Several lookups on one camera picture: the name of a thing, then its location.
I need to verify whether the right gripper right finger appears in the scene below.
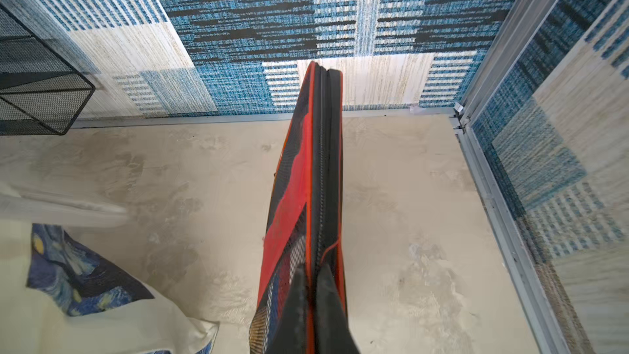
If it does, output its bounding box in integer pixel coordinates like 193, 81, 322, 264
314, 265, 360, 354

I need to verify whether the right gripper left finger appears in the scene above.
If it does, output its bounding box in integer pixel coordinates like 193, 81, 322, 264
266, 265, 311, 354

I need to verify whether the red black mesh paddle case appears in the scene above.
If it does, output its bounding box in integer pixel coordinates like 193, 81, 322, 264
249, 62, 348, 353

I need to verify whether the cream canvas tote bag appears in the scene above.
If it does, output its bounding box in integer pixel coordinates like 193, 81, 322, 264
1, 183, 219, 353

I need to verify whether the black wire mesh shelf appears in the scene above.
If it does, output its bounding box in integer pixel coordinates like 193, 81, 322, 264
1, 6, 95, 136

